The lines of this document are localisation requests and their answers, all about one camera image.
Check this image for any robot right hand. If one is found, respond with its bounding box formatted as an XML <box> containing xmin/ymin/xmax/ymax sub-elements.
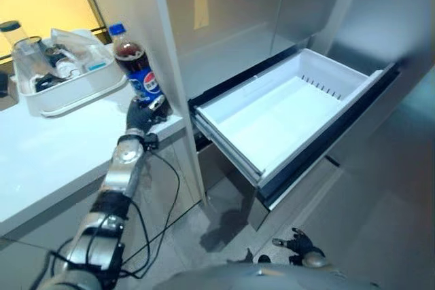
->
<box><xmin>272</xmin><ymin>227</ymin><xmax>325</xmax><ymax>266</ymax></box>

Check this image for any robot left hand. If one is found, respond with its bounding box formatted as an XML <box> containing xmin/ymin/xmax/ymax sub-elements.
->
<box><xmin>125</xmin><ymin>95</ymin><xmax>167</xmax><ymax>134</ymax></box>

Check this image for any Pepsi cola bottle blue cap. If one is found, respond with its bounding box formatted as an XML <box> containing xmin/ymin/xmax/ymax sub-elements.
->
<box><xmin>108</xmin><ymin>23</ymin><xmax>173</xmax><ymax>120</ymax></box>

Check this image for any yellow sticker on refrigerator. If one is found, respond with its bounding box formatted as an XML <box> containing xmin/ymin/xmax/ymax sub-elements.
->
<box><xmin>193</xmin><ymin>0</ymin><xmax>209</xmax><ymax>31</ymax></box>

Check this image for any white refrigerator drawer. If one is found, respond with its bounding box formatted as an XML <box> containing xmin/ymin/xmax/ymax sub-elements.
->
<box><xmin>193</xmin><ymin>48</ymin><xmax>385</xmax><ymax>189</ymax></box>

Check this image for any silver refrigerator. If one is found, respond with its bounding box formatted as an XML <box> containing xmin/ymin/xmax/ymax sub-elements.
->
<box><xmin>149</xmin><ymin>0</ymin><xmax>435</xmax><ymax>290</ymax></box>

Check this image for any robot silver torso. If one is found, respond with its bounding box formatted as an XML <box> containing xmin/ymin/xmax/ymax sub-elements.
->
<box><xmin>149</xmin><ymin>262</ymin><xmax>381</xmax><ymax>290</ymax></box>

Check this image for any white box with blue label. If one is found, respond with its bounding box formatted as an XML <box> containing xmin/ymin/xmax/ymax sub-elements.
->
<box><xmin>83</xmin><ymin>56</ymin><xmax>114</xmax><ymax>73</ymax></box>

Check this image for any white plastic dish tub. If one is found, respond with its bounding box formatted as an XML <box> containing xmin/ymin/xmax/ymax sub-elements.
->
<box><xmin>12</xmin><ymin>41</ymin><xmax>127</xmax><ymax>118</ymax></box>

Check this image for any crumpled white plastic bag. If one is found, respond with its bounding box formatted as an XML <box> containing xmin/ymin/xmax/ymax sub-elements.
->
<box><xmin>50</xmin><ymin>27</ymin><xmax>103</xmax><ymax>67</ymax></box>

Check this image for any clear glass blender jar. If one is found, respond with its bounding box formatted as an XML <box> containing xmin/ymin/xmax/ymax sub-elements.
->
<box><xmin>12</xmin><ymin>36</ymin><xmax>55</xmax><ymax>90</ymax></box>

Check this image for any clear jar with dark lid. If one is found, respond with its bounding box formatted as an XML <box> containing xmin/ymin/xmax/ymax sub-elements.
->
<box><xmin>0</xmin><ymin>20</ymin><xmax>29</xmax><ymax>54</ymax></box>

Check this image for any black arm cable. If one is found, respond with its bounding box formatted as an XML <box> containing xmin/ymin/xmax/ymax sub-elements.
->
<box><xmin>46</xmin><ymin>149</ymin><xmax>181</xmax><ymax>280</ymax></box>

